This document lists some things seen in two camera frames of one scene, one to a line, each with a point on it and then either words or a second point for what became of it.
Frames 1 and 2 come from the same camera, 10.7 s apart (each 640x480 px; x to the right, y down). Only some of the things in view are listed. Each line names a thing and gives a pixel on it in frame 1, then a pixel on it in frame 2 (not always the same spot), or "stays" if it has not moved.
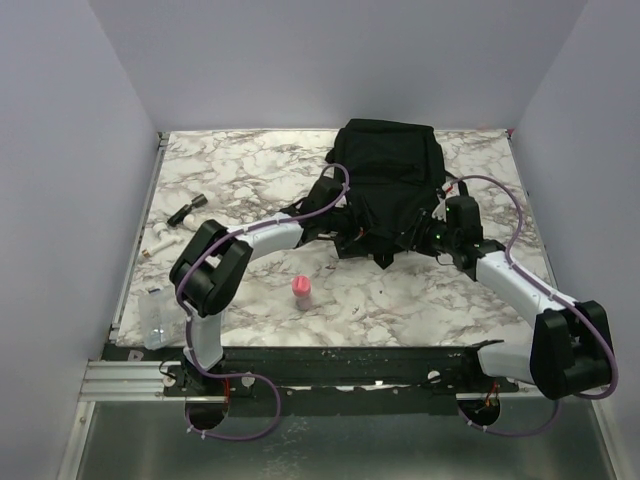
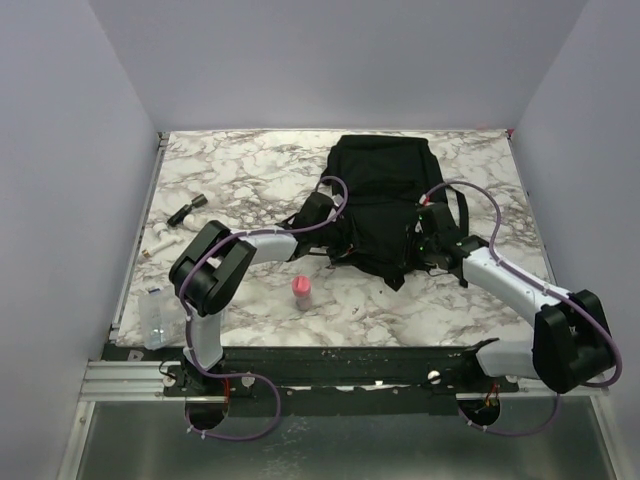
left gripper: x=346 y=245 -> x=349 y=242
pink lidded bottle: x=301 y=288 stays
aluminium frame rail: x=127 y=381 stays
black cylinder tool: x=196 y=202 stays
